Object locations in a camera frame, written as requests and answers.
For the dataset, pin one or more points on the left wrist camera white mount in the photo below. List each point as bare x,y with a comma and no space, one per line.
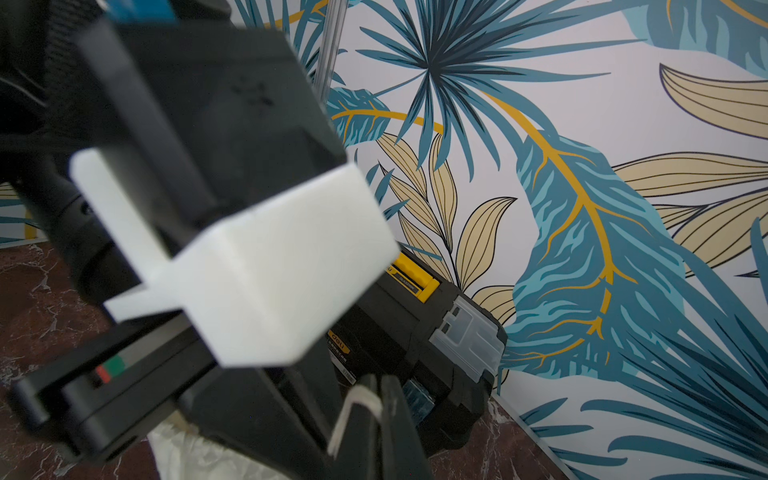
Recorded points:
263,285

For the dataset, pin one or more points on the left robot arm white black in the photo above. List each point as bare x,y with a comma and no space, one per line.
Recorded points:
237,104

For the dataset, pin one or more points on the left aluminium corner post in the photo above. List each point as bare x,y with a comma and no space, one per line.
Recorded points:
331,35

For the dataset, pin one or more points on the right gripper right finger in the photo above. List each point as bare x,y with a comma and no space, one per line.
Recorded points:
402,455

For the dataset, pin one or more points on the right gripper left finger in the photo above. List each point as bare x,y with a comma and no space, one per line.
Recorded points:
355,440

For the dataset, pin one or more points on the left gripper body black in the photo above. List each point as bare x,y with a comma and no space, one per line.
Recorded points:
165,183

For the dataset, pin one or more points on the black yellow toolbox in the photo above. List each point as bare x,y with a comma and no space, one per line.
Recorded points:
444,349

